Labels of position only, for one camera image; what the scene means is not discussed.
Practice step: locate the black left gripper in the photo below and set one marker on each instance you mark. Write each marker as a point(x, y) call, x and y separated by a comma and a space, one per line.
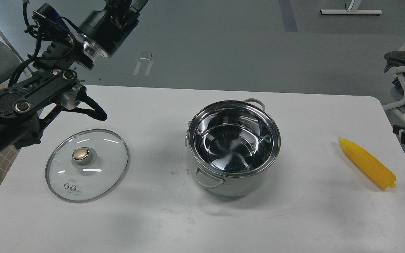
point(103, 31)

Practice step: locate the glass pot lid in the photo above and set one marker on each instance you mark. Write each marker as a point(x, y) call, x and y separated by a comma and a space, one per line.
point(87, 166)

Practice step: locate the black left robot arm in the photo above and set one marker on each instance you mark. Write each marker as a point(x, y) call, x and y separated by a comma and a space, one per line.
point(43, 85)

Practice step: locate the stainless steel pot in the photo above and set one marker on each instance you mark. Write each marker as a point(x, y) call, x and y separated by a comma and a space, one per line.
point(231, 146)

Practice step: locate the yellow toy corn cob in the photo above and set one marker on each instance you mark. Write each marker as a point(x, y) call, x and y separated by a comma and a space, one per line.
point(368, 164)

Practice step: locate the white stand base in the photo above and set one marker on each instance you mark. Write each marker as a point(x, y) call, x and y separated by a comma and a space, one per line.
point(351, 9)

